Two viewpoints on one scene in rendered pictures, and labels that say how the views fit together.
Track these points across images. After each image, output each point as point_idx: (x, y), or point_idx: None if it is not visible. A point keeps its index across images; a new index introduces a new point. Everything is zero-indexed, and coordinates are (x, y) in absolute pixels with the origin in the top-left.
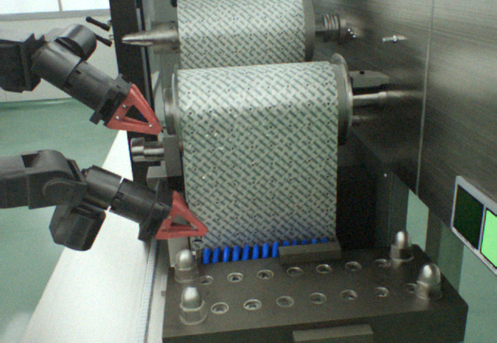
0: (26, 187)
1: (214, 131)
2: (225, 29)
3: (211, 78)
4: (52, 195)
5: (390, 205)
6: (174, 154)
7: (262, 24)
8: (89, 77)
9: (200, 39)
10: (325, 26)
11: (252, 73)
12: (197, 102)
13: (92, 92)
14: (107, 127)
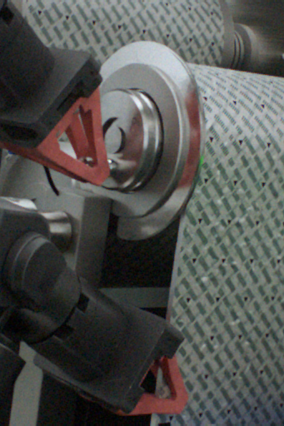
0: None
1: (238, 182)
2: (106, 10)
3: (226, 80)
4: (32, 273)
5: None
6: (97, 239)
7: (162, 15)
8: (27, 31)
9: (62, 20)
10: None
11: (280, 84)
12: (221, 119)
13: (30, 63)
14: (37, 151)
